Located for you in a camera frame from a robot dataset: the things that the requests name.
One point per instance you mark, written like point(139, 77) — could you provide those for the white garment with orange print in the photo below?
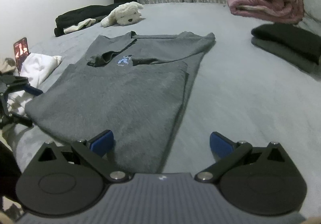
point(37, 68)

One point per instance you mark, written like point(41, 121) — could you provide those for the crumpled black garment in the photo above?
point(80, 14)

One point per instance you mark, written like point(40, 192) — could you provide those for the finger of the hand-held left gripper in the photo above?
point(33, 91)
point(20, 119)

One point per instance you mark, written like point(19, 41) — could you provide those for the grey pillow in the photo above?
point(312, 5)

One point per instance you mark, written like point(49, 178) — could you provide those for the folded black garment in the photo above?
point(288, 38)

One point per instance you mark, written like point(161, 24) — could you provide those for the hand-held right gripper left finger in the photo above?
point(102, 142)

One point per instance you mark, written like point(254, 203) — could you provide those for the beige cloth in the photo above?
point(7, 65)

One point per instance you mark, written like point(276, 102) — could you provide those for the white plush dog toy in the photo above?
point(125, 13)

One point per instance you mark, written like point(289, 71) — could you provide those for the grey t-shirt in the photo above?
point(112, 98)

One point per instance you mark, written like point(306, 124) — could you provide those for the cream white sock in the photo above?
point(80, 25)

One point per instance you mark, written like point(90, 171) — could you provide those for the folded dark grey garment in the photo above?
point(283, 57)

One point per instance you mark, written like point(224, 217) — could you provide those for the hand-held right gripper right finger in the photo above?
point(220, 145)

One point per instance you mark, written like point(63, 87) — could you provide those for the smartphone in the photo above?
point(22, 53)

